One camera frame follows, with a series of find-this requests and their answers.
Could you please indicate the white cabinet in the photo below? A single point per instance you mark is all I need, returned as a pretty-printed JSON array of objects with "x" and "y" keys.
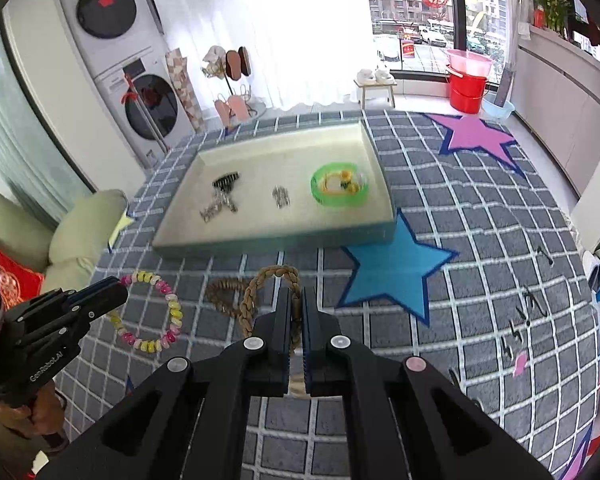
[{"x": 565, "y": 100}]

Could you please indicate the green plastic bangle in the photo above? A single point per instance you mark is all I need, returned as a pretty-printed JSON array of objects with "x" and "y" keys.
[{"x": 320, "y": 197}]

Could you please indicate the slipper rack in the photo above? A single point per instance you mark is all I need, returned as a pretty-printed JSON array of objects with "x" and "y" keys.
[{"x": 232, "y": 85}]

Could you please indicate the red plastic bucket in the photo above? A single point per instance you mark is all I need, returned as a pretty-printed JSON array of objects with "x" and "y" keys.
[{"x": 466, "y": 94}]

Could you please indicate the small silver charm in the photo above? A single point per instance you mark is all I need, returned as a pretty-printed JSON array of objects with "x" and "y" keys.
[{"x": 280, "y": 196}]

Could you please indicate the potted green plant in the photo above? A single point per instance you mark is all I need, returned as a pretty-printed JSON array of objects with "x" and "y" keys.
[{"x": 550, "y": 2}]

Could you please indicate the white printed bag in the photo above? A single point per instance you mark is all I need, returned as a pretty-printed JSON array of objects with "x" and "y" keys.
[{"x": 592, "y": 270}]

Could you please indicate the person's left hand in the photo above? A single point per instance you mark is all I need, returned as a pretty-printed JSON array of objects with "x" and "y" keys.
[{"x": 44, "y": 412}]

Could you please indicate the light blue basin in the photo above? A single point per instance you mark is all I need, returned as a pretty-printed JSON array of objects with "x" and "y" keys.
[{"x": 497, "y": 109}]

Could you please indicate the teal and cream tray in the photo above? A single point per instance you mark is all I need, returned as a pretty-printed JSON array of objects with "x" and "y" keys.
[{"x": 280, "y": 210}]

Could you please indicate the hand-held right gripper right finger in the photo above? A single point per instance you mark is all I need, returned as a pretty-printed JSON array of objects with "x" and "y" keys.
[{"x": 310, "y": 330}]

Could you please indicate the white tumble dryer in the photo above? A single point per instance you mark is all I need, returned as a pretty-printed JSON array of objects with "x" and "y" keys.
[{"x": 105, "y": 10}]

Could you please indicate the small wooden stool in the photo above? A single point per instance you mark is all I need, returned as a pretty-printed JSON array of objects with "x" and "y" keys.
[{"x": 375, "y": 91}]

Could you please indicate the checked paper bag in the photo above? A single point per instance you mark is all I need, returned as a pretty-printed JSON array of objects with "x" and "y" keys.
[{"x": 182, "y": 85}]

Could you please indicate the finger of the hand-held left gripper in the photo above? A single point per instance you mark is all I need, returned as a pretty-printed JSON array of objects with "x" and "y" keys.
[
  {"x": 105, "y": 306},
  {"x": 100, "y": 287}
]

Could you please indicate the pale green sofa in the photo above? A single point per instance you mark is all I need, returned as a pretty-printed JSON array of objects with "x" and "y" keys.
[{"x": 80, "y": 230}]

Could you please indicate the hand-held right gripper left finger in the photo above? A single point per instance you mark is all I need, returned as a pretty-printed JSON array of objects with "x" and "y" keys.
[{"x": 285, "y": 330}]

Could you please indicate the white sheer curtain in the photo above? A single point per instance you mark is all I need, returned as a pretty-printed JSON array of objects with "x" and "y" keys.
[{"x": 280, "y": 35}]

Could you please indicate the white washing machine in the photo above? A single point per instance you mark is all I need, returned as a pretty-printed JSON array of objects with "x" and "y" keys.
[{"x": 150, "y": 105}]

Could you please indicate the red embroidered cushion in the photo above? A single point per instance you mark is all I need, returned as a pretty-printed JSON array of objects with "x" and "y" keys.
[{"x": 17, "y": 280}]

